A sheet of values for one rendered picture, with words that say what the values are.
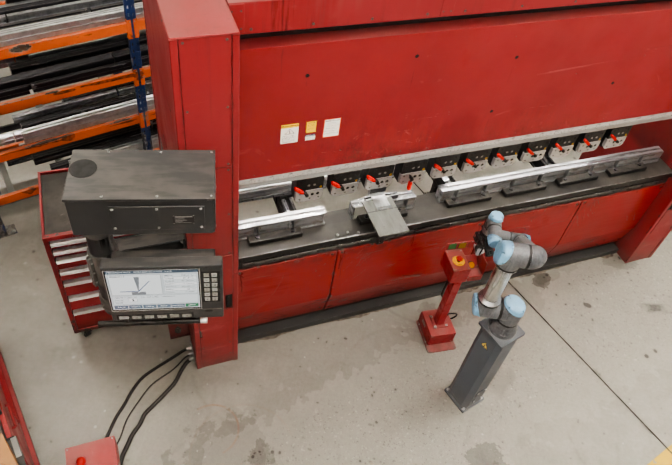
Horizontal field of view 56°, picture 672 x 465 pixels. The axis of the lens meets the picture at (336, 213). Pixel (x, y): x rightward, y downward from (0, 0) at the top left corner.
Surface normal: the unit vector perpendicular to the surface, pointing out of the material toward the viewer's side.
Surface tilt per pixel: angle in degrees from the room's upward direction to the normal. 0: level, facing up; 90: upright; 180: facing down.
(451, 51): 90
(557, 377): 0
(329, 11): 90
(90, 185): 0
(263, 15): 90
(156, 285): 90
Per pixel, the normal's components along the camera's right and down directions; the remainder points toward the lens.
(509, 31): 0.33, 0.72
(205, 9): 0.11, -0.67
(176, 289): 0.12, 0.74
